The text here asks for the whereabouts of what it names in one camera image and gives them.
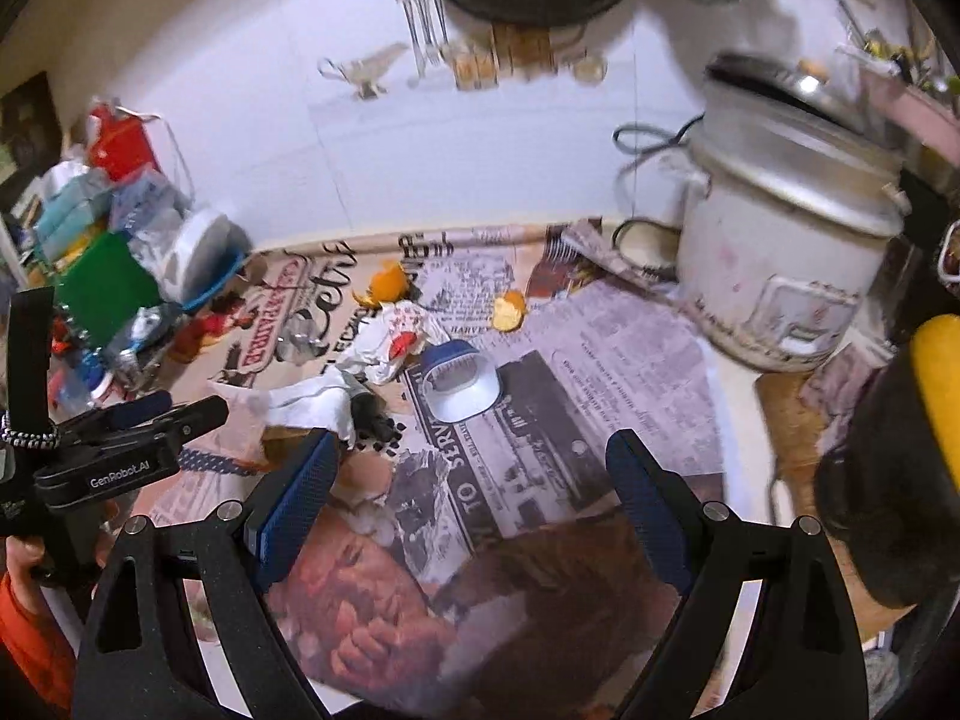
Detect wooden wall rack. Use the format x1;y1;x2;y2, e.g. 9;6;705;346
450;21;608;91

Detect black scraps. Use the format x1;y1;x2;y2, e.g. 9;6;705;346
352;394;410;455

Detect small orange peel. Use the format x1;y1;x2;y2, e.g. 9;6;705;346
491;291;528;331

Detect clear plastic bag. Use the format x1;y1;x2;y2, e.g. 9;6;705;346
112;169;188;241

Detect person's left forearm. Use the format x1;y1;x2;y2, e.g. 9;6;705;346
0;574;83;717

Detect silver foil packet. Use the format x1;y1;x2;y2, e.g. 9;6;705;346
105;306;181;391

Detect wooden cutting board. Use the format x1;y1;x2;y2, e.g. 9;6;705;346
754;371;848;470

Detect pink utensil holder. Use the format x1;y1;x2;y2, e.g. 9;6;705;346
855;30;960;166

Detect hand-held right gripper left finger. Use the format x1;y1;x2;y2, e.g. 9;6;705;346
71;427;342;720

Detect black container with yellow lid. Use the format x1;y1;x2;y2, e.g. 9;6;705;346
814;315;960;608

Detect white tub with blue rim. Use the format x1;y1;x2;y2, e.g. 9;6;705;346
161;210;252;312

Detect person's left hand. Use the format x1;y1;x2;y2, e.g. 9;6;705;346
0;536;46;586

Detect white wall hook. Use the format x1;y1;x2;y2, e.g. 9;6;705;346
319;43;410;100

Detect clear plastic bottle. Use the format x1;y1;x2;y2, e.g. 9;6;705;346
75;360;130;412

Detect white tissue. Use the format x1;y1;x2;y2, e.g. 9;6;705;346
217;375;357;445

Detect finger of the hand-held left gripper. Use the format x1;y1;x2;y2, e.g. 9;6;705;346
75;396;230;458
52;390;173;437

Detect white blue plastic cup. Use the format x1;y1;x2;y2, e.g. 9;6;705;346
420;340;502;425

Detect black power cable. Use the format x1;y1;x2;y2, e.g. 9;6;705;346
611;114;710;278

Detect crumpled newspaper sheet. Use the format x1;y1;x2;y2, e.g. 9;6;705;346
525;219;680;302

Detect green box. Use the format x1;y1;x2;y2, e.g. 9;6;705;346
56;232;158;331

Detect metal wire whisk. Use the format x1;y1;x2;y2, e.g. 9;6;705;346
396;0;451;70

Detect pale blue packet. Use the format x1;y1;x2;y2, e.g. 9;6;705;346
34;165;113;256

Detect white rice cooker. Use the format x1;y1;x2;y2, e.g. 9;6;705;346
675;52;912;372

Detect white red-printed wrapper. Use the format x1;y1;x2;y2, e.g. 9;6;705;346
334;300;451;385

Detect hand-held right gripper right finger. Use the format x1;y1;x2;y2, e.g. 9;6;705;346
604;427;871;720

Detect large newspaper sheet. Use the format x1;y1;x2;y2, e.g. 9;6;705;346
142;221;732;713

